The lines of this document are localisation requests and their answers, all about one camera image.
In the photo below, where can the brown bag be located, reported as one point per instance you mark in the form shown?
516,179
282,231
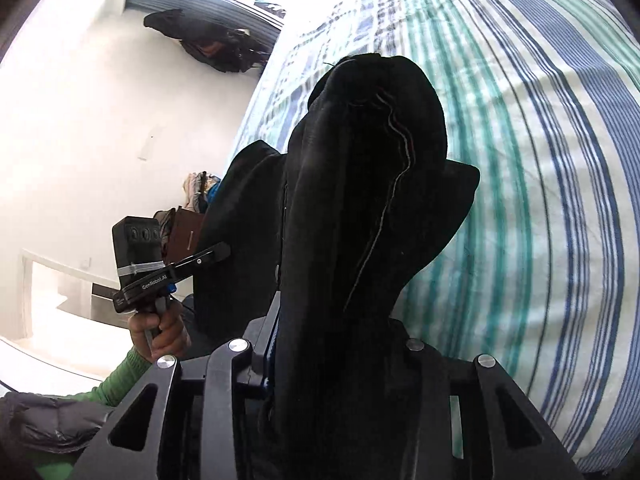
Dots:
182,235

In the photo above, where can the black pants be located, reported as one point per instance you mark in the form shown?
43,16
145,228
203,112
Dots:
350,160

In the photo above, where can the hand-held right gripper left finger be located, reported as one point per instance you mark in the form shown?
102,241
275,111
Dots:
257,340

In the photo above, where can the striped bed sheet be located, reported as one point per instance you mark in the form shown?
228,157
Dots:
525,160

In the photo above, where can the person's left forearm green sleeve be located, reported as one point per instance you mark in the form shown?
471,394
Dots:
122,377

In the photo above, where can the pile of mixed clothes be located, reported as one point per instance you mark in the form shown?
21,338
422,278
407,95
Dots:
197,190

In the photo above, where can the white shelf unit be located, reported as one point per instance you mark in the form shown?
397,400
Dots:
65,285

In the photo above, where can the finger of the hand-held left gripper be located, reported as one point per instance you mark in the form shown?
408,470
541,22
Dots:
200,259

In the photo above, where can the dark hanging bag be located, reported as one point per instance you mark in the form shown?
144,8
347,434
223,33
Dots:
215,45

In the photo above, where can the person's left hand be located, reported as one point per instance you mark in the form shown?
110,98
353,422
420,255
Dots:
172,332

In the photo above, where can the grey puffer jacket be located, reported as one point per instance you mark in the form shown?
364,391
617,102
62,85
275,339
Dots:
45,420

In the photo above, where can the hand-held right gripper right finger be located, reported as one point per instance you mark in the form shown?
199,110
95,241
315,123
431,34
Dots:
425,375

